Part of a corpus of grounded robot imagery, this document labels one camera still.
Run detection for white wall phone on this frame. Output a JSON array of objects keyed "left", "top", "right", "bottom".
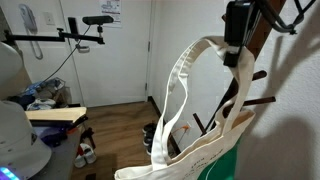
[{"left": 18, "top": 3, "right": 44, "bottom": 61}]

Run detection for brown wooden coat stand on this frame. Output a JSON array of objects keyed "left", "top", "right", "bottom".
[{"left": 192, "top": 0, "right": 288, "bottom": 136}]

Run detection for light wooden board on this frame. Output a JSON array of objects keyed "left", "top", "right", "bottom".
[{"left": 25, "top": 106, "right": 88, "bottom": 123}]

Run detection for black stereo camera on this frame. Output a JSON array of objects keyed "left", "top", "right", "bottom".
[{"left": 82, "top": 15, "right": 115, "bottom": 26}]

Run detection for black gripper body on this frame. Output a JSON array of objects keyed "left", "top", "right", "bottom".
[{"left": 223, "top": 1, "right": 255, "bottom": 48}]

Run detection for blue cloth pile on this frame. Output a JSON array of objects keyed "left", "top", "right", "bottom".
[{"left": 21, "top": 78, "right": 66, "bottom": 108}]

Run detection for silver door handle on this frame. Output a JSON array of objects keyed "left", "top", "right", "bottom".
[{"left": 75, "top": 44, "right": 91, "bottom": 54}]

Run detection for white plastic bag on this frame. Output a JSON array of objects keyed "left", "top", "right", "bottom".
[{"left": 26, "top": 98, "right": 57, "bottom": 112}]

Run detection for paper poster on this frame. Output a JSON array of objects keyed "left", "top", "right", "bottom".
[{"left": 99, "top": 0, "right": 122, "bottom": 28}]

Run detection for black clamp orange tip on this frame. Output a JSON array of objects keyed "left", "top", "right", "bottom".
[{"left": 49, "top": 114, "right": 96, "bottom": 149}]

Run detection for white sneaker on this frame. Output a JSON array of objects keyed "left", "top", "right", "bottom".
[
  {"left": 79, "top": 143, "right": 98, "bottom": 165},
  {"left": 73, "top": 153, "right": 87, "bottom": 169}
]

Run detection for cream San Francisco tote bag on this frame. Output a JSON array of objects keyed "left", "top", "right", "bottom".
[{"left": 114, "top": 34, "right": 257, "bottom": 180}]

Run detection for white door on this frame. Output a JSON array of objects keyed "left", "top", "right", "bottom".
[{"left": 59, "top": 0, "right": 152, "bottom": 108}]

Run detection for white light switch plate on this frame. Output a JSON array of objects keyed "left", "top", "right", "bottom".
[{"left": 42, "top": 11, "right": 56, "bottom": 27}]

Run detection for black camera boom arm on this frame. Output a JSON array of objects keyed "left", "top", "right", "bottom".
[{"left": 0, "top": 17, "right": 106, "bottom": 48}]

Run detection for grey sneaker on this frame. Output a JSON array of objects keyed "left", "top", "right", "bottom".
[
  {"left": 143, "top": 131, "right": 158, "bottom": 147},
  {"left": 145, "top": 143, "right": 155, "bottom": 158},
  {"left": 142, "top": 122, "right": 158, "bottom": 134}
]

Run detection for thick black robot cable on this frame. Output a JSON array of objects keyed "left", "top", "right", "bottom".
[{"left": 254, "top": 0, "right": 318, "bottom": 36}]

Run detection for thin camera cable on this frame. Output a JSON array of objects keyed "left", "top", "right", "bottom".
[{"left": 39, "top": 24, "right": 92, "bottom": 84}]

